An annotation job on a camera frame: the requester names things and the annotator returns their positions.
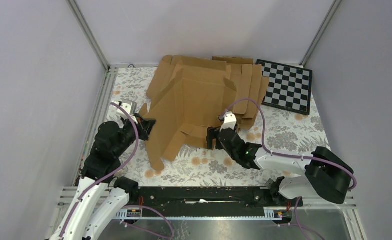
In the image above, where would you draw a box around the stack of flat cardboard blanks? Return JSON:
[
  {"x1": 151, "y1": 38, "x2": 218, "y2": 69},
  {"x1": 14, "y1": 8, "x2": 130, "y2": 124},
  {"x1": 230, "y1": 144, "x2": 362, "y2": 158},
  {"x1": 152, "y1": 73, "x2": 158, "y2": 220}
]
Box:
[{"x1": 146, "y1": 55, "x2": 269, "y2": 130}]

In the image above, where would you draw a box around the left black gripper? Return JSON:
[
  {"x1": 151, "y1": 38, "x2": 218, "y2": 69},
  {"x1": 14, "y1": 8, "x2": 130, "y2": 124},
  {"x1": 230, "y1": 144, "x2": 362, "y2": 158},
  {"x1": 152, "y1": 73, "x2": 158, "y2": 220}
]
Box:
[{"x1": 114, "y1": 112, "x2": 157, "y2": 157}]

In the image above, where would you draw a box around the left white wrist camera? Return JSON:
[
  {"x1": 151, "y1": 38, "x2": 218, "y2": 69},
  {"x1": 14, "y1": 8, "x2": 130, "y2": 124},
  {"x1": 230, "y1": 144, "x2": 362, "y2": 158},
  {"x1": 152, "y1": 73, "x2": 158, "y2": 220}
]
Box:
[{"x1": 113, "y1": 100, "x2": 137, "y2": 122}]

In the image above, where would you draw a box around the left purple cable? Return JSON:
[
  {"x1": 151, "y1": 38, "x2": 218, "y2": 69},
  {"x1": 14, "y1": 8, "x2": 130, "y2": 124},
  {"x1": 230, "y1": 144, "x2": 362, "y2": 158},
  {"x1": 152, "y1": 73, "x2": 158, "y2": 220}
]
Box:
[{"x1": 58, "y1": 102, "x2": 141, "y2": 240}]

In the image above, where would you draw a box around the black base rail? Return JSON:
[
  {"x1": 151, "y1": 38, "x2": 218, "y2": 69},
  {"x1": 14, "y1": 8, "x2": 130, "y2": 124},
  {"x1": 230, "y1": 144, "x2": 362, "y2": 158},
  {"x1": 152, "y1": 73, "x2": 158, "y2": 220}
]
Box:
[{"x1": 129, "y1": 186, "x2": 304, "y2": 218}]

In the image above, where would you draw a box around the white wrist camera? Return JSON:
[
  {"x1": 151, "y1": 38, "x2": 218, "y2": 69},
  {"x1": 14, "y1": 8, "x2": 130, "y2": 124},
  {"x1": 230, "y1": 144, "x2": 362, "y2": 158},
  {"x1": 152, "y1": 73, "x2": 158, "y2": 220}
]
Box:
[
  {"x1": 218, "y1": 111, "x2": 238, "y2": 132},
  {"x1": 113, "y1": 100, "x2": 137, "y2": 122}
]

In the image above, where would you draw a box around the black white checkerboard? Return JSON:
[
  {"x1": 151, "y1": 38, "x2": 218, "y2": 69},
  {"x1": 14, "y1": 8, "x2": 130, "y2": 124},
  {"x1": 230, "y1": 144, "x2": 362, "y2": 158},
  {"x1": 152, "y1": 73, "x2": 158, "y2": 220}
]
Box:
[{"x1": 255, "y1": 59, "x2": 313, "y2": 116}]

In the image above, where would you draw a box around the brown cardboard box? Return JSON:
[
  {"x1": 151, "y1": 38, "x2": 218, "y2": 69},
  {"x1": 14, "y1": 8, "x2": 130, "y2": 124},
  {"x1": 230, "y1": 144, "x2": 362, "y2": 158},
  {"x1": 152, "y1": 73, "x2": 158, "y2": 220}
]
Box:
[{"x1": 139, "y1": 64, "x2": 237, "y2": 171}]

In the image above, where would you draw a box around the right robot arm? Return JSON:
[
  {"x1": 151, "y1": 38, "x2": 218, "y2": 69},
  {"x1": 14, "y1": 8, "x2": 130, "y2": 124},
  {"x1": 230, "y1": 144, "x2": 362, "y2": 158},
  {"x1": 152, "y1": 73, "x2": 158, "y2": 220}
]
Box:
[{"x1": 206, "y1": 127, "x2": 355, "y2": 206}]

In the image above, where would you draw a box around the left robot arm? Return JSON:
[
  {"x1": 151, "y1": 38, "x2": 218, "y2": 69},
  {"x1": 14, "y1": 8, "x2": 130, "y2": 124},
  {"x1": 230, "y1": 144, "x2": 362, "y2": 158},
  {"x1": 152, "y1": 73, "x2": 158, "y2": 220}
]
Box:
[{"x1": 50, "y1": 113, "x2": 156, "y2": 240}]

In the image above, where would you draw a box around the floral table mat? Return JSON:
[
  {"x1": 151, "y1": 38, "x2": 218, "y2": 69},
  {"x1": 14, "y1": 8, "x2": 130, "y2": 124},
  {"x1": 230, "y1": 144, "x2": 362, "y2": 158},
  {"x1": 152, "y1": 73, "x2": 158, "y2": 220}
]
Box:
[{"x1": 110, "y1": 67, "x2": 329, "y2": 187}]

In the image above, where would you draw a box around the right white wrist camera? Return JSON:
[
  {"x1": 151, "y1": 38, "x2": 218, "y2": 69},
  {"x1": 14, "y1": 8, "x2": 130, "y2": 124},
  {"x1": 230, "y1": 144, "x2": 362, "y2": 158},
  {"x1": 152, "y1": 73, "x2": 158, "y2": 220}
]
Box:
[{"x1": 218, "y1": 111, "x2": 238, "y2": 132}]

